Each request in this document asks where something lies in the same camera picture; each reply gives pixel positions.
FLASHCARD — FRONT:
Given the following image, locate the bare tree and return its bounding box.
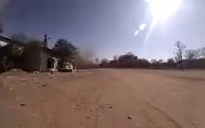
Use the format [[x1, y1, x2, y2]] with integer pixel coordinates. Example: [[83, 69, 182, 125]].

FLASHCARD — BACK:
[[173, 40, 187, 71]]

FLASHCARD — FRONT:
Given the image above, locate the pole with top fitting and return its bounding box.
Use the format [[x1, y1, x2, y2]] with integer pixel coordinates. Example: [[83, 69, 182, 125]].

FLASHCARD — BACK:
[[42, 33, 52, 48]]

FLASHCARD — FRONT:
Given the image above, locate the pale vehicle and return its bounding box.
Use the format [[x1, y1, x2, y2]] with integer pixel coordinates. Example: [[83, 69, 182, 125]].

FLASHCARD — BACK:
[[61, 61, 76, 73]]

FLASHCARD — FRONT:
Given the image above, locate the building with pale roof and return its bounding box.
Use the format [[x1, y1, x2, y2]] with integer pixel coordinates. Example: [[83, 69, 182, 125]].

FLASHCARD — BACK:
[[0, 33, 60, 73]]

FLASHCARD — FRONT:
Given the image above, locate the round dark tree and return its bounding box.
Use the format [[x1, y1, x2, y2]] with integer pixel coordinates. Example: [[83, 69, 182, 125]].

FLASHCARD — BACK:
[[53, 38, 79, 66]]

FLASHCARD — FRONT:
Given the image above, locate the row of distant trees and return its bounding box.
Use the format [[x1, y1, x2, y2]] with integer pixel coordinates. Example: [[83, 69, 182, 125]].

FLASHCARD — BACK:
[[93, 45, 205, 71]]

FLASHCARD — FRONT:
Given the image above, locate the reddish-brown dirt road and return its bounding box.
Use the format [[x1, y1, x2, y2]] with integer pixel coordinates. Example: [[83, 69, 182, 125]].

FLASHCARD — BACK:
[[0, 68, 205, 128]]

